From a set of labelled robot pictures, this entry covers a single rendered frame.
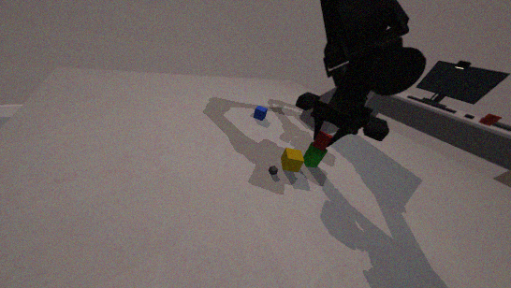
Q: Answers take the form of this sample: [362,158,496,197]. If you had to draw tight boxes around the yellow block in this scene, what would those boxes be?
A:
[281,148,304,172]

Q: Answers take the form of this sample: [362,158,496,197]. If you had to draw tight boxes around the blue block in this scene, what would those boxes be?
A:
[254,106,268,121]

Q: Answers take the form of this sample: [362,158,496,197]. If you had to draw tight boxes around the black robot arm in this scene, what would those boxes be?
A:
[320,0,426,129]

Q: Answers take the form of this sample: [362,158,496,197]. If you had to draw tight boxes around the green block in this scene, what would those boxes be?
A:
[303,151,321,167]
[307,142,327,160]

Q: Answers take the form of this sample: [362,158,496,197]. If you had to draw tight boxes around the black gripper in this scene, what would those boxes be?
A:
[295,78,389,147]

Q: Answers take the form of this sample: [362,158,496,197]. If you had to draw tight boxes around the red block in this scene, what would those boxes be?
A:
[312,131,332,151]

